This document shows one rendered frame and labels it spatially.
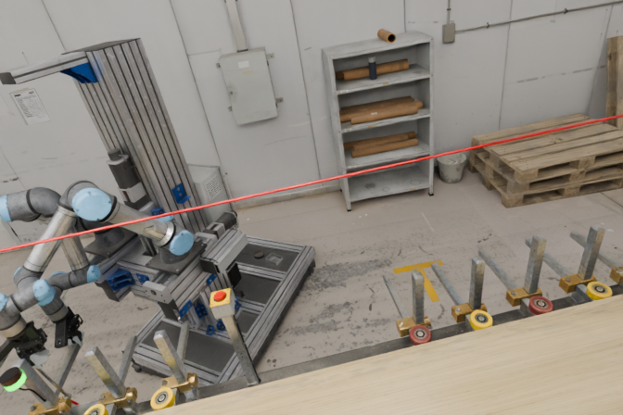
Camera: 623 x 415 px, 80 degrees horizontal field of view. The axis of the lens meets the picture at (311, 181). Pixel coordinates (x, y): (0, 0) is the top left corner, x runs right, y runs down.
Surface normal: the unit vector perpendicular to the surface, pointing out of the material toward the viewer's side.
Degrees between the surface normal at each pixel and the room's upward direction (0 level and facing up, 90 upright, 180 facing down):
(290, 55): 90
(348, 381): 0
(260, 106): 90
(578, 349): 0
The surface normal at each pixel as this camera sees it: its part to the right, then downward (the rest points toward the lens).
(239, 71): 0.11, 0.48
